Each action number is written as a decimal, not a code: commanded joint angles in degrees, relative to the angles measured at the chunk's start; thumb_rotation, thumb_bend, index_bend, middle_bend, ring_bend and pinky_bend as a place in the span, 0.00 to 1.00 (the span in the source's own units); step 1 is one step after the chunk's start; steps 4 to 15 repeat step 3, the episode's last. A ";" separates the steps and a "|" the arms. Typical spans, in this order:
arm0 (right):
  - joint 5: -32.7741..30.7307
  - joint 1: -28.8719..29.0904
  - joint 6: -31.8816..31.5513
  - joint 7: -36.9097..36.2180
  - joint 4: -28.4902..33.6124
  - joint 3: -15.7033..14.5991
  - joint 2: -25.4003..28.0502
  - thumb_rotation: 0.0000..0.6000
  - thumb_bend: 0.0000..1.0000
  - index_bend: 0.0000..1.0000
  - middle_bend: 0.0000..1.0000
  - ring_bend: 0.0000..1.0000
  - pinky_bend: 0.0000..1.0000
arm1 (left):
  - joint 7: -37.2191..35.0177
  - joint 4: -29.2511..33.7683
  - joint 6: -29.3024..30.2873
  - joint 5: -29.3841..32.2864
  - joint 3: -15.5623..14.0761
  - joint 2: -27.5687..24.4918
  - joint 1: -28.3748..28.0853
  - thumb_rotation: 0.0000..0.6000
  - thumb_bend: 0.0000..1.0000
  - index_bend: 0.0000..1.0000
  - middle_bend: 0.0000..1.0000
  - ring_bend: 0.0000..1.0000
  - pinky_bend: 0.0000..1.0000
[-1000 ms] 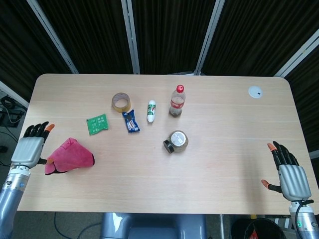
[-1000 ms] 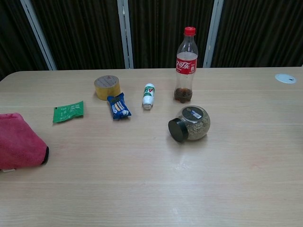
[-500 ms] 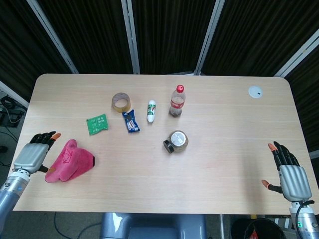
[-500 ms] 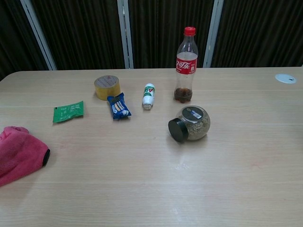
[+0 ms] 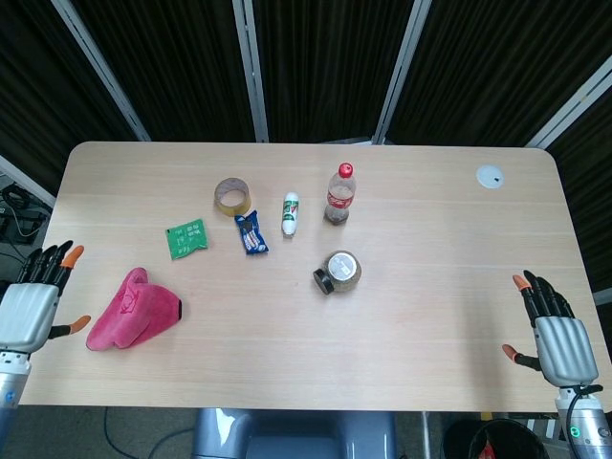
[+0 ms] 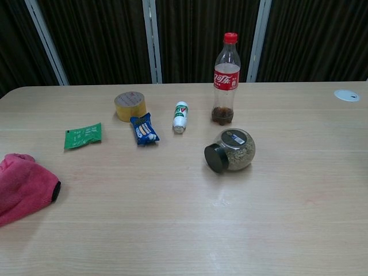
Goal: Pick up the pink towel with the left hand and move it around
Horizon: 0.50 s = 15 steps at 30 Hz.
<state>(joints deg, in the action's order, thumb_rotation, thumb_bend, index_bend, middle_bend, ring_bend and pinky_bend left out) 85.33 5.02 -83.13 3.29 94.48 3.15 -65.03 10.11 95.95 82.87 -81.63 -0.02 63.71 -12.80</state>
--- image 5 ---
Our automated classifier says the black trash bin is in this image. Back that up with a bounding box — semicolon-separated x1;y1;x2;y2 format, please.
440;418;552;459

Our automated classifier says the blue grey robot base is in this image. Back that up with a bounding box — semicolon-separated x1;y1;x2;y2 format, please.
192;407;399;459

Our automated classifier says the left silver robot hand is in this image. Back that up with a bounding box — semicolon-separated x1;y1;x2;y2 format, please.
0;240;92;355

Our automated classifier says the pink cleaning cloth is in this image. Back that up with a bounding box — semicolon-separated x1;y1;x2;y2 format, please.
85;267;185;352

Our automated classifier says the dark ribbed partition panel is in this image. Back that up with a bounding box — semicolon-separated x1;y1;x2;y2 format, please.
252;0;422;143
386;0;612;147
0;0;140;192
71;0;257;143

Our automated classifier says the green snack packet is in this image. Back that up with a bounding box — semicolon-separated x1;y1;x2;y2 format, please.
164;218;211;261

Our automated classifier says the glass jar black lid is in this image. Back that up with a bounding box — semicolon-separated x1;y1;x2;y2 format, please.
313;250;363;295

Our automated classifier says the yellow tape roll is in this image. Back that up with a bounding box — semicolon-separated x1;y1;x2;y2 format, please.
213;177;253;218

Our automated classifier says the round grey cable grommet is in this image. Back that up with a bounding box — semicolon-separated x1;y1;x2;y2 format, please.
475;164;505;189

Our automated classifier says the small white green bottle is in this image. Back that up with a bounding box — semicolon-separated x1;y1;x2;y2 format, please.
280;191;301;238

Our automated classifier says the blue cookie packet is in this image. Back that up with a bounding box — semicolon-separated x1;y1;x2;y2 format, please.
233;209;270;256

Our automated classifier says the grey partition post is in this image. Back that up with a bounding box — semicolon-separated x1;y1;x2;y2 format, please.
0;155;57;208
371;0;433;145
522;61;612;149
51;0;152;142
231;0;271;143

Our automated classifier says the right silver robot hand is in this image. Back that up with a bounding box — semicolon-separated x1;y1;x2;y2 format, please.
501;270;601;386

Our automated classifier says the black floor cable bundle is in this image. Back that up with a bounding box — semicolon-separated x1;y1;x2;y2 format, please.
0;174;52;250

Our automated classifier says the cola bottle red cap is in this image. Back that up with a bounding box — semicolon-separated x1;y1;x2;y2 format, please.
323;162;359;226

